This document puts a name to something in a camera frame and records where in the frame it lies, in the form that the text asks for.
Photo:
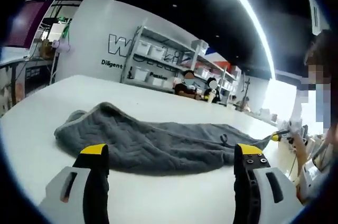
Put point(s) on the grey metal shelf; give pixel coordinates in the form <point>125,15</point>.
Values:
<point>158,60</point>
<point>219,81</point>

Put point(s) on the brown bundle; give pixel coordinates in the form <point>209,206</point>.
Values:
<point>46,48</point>

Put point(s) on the white chest device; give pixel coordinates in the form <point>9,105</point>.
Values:
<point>314,179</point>

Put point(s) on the grey towel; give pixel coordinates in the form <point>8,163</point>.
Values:
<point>158,150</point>

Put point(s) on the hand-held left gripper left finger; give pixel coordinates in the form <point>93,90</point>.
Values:
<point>95,195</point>

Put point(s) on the green hanging decoration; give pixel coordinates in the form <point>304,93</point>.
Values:
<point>66,29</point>

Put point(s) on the pink monitor screen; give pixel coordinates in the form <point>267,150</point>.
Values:
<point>26,23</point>

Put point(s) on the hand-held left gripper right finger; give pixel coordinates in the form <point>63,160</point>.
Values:
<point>247,197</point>

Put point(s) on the black stand pole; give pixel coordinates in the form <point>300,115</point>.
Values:
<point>247,89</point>

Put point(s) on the lavender padded roll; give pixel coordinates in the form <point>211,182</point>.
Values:
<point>61,45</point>

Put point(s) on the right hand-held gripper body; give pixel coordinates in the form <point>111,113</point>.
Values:
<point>295,129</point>

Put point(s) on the person's own torso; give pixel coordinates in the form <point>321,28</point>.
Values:
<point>324,155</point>

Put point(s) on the ceiling light strip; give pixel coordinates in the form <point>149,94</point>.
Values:
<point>253,18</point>

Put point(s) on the red white blue flag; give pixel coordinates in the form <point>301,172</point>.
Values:
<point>219,59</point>

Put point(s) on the white ceiling vent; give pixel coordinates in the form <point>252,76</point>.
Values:
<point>318,15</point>

